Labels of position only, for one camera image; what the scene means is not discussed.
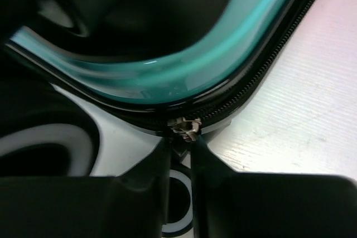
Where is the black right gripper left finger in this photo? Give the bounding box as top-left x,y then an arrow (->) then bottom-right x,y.
1,138 -> 171,237

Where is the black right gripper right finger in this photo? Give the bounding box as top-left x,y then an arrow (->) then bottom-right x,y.
191,139 -> 356,237

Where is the pink and teal kids suitcase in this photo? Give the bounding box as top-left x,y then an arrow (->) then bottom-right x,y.
1,0 -> 315,237

